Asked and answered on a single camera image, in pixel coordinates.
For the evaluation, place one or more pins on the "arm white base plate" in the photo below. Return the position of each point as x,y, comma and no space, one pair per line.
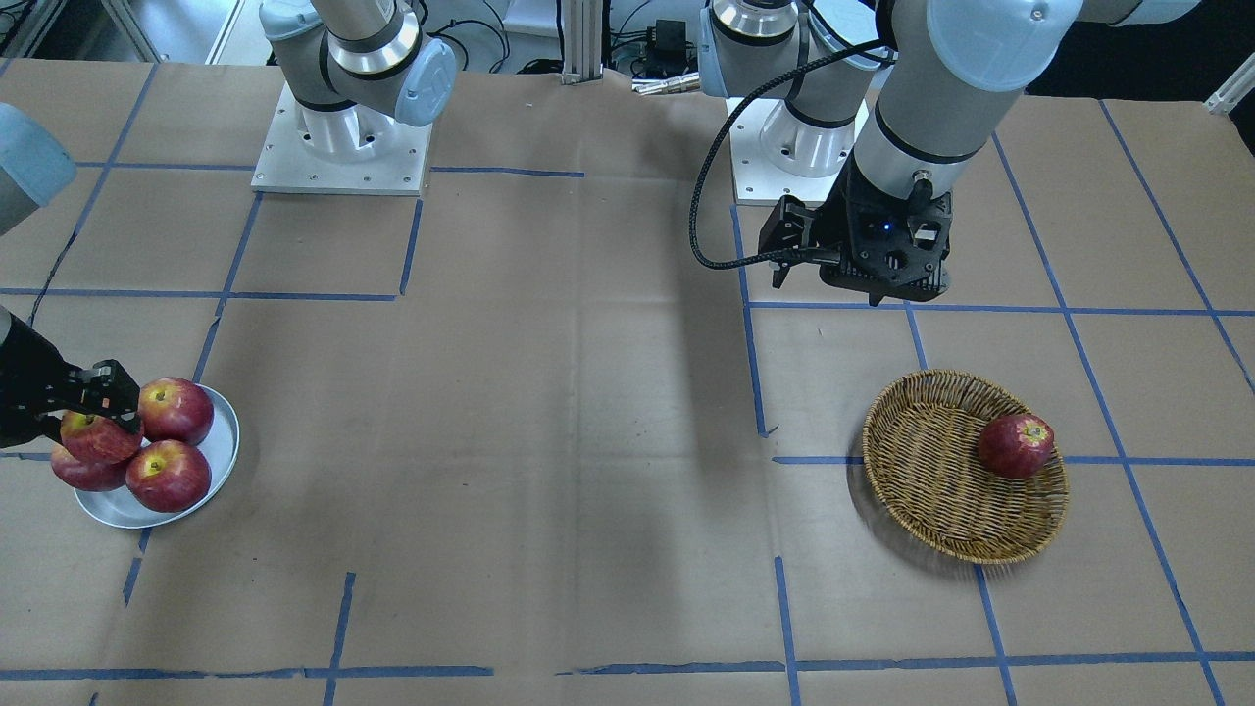
775,155
354,151

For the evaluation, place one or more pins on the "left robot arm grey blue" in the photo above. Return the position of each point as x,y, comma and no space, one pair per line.
914,89

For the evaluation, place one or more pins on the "red apple in basket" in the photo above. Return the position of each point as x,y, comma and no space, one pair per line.
1016,446

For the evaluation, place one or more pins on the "red apple back on plate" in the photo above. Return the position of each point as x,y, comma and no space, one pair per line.
175,408

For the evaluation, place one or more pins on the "red yellow striped apple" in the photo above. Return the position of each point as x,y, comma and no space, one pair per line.
95,438

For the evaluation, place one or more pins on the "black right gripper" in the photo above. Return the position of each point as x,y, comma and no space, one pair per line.
27,378

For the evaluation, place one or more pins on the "woven wicker basket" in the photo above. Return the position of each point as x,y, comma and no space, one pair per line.
920,454

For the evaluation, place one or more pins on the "red apple front on plate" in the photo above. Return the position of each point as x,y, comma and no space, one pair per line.
168,476

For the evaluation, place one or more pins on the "light blue plate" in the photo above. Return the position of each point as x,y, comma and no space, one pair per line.
118,509

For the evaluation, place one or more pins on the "aluminium frame post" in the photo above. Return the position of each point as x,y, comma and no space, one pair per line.
581,35

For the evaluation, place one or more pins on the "red apple on plate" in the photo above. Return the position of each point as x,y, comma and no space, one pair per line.
175,408
168,476
93,476

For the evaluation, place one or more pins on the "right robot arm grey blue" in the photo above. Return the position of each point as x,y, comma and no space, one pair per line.
363,85

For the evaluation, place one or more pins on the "black power adapter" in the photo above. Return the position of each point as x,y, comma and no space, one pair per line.
666,49

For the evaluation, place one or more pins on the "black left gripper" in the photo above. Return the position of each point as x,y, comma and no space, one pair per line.
836,220

